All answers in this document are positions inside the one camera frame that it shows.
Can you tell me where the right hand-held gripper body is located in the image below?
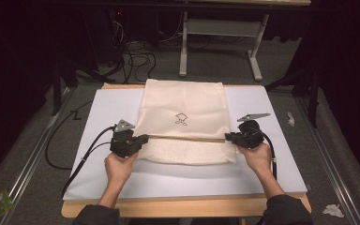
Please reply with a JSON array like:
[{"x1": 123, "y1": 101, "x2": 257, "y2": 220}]
[{"x1": 232, "y1": 112, "x2": 272, "y2": 150}]

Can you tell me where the metal floor rail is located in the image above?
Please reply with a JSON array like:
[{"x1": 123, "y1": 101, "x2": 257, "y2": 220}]
[
  {"x1": 294, "y1": 96, "x2": 360, "y2": 225},
  {"x1": 0, "y1": 88, "x2": 76, "y2": 225}
]

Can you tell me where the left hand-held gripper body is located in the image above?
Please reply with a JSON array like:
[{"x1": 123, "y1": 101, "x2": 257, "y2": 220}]
[{"x1": 109, "y1": 119, "x2": 145, "y2": 158}]

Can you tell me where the thin wooden board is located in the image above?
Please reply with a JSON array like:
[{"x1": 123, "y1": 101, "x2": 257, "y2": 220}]
[{"x1": 147, "y1": 134, "x2": 227, "y2": 143}]

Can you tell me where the cream mesh laundry bag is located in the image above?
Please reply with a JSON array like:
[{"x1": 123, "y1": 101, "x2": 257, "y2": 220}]
[{"x1": 133, "y1": 78, "x2": 238, "y2": 166}]

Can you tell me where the small white paper scrap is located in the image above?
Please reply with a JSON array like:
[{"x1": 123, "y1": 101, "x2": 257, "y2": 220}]
[{"x1": 286, "y1": 111, "x2": 296, "y2": 128}]

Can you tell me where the crumpled white tissue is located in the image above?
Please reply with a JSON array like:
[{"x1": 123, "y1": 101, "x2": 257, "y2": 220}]
[{"x1": 322, "y1": 203, "x2": 346, "y2": 219}]

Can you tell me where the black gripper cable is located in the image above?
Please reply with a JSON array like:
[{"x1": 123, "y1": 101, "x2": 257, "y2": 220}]
[
  {"x1": 60, "y1": 125, "x2": 116, "y2": 198},
  {"x1": 252, "y1": 126, "x2": 278, "y2": 182}
]

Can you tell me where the white metal desk frame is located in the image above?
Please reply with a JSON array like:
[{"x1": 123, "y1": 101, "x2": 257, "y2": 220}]
[{"x1": 178, "y1": 0, "x2": 312, "y2": 83}]

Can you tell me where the white table board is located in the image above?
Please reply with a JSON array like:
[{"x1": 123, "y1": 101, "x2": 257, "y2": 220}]
[{"x1": 63, "y1": 85, "x2": 308, "y2": 202}]

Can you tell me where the black floor cable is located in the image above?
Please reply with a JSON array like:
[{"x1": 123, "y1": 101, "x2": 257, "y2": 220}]
[{"x1": 44, "y1": 100, "x2": 93, "y2": 172}]

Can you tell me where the person's right hand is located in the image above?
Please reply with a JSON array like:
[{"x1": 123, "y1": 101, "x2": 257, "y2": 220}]
[{"x1": 236, "y1": 142, "x2": 273, "y2": 176}]

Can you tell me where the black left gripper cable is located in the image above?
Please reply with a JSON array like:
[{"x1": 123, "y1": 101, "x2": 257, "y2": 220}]
[{"x1": 60, "y1": 125, "x2": 116, "y2": 198}]

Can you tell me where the black metal stand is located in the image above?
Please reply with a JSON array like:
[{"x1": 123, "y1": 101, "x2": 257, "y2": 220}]
[
  {"x1": 50, "y1": 54, "x2": 107, "y2": 117},
  {"x1": 263, "y1": 60, "x2": 323, "y2": 129}
]

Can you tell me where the person's left hand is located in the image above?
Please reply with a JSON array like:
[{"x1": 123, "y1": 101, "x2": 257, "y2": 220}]
[{"x1": 104, "y1": 151, "x2": 141, "y2": 186}]

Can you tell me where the tangle of black cables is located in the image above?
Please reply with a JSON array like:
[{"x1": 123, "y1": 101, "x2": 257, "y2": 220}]
[{"x1": 108, "y1": 18, "x2": 158, "y2": 84}]

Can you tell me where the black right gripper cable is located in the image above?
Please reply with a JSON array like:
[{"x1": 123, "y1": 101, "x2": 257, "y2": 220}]
[{"x1": 252, "y1": 126, "x2": 278, "y2": 182}]

